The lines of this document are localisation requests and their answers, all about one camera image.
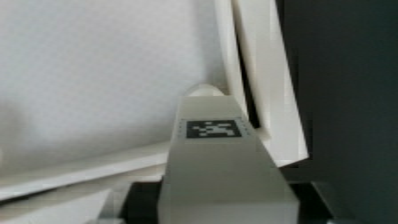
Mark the white U-shaped fence frame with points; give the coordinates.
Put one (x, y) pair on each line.
(84, 203)

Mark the white desk leg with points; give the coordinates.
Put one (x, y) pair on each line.
(223, 186)

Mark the white desk top tray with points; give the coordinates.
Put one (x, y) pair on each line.
(102, 59)

